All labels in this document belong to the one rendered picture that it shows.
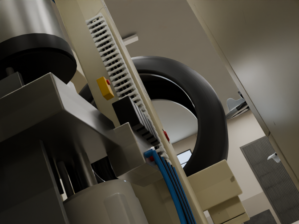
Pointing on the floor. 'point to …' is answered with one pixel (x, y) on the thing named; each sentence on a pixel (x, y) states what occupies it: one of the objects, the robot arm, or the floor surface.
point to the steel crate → (262, 218)
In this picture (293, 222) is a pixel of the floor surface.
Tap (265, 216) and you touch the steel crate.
